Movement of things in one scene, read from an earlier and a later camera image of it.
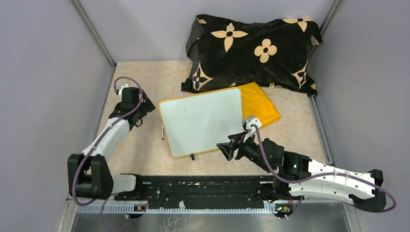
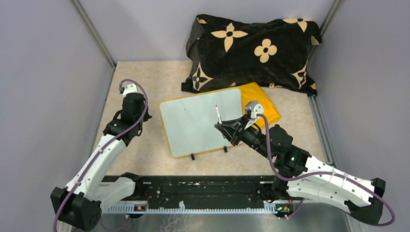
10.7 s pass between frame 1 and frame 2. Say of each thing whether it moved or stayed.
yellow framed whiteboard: stayed
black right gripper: moved
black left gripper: stayed
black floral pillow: stayed
